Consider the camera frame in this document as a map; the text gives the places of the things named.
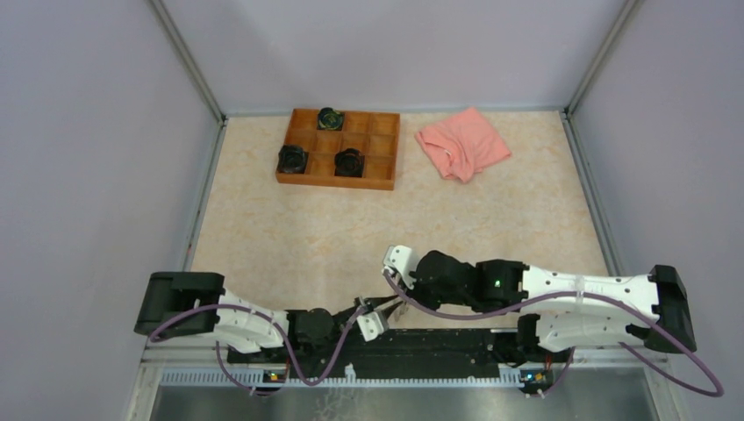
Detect metal key holder plate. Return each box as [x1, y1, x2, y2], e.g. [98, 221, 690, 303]
[386, 301, 408, 323]

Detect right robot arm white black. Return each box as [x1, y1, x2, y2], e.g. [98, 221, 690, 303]
[400, 251, 697, 361]

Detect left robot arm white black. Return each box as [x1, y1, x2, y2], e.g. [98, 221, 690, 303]
[133, 272, 402, 363]

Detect pink folded cloth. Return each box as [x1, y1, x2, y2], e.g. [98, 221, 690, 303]
[414, 107, 512, 183]

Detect black rolled belt middle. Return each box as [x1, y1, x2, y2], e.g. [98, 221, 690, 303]
[334, 148, 365, 178]

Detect black rolled belt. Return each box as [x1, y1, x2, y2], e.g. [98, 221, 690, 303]
[334, 148, 365, 178]
[277, 145, 309, 174]
[317, 107, 345, 131]

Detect orange wooden compartment tray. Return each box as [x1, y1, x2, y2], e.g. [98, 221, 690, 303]
[275, 108, 401, 190]

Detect black rolled belt left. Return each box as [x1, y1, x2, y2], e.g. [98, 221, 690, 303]
[277, 145, 309, 174]

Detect black rolled belt top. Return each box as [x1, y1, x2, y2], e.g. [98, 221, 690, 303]
[317, 107, 345, 131]

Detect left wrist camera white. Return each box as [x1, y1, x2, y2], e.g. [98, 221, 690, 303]
[355, 311, 389, 342]

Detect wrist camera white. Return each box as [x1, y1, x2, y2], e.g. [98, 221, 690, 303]
[355, 311, 389, 342]
[383, 245, 420, 289]

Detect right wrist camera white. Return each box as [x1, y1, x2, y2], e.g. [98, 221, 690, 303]
[383, 245, 420, 289]

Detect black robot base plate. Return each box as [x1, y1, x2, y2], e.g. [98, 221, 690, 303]
[227, 328, 574, 380]

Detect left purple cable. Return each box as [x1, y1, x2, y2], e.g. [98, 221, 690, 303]
[147, 303, 368, 388]

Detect white slotted cable duct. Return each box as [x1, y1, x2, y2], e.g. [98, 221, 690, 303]
[160, 365, 524, 389]

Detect aluminium frame rails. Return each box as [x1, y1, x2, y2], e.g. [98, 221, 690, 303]
[125, 1, 689, 420]

